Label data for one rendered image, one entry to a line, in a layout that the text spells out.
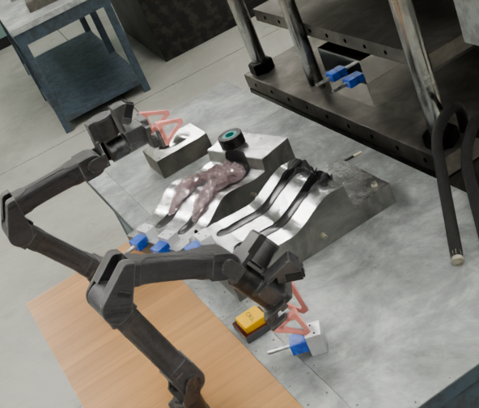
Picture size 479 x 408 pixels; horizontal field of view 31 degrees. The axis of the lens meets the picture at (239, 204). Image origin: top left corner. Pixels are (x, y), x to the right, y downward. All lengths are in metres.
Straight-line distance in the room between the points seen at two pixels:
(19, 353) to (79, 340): 1.72
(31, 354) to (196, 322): 1.91
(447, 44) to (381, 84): 0.41
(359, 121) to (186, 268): 1.24
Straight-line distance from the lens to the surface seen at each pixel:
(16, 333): 4.26
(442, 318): 1.94
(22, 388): 3.88
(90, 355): 2.32
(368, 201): 2.30
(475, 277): 2.02
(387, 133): 2.72
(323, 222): 2.24
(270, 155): 2.59
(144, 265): 1.71
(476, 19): 2.35
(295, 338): 1.96
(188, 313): 2.27
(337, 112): 2.96
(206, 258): 1.76
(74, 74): 6.98
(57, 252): 2.31
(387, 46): 2.66
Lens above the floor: 2.04
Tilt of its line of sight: 28 degrees down
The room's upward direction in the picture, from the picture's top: 24 degrees counter-clockwise
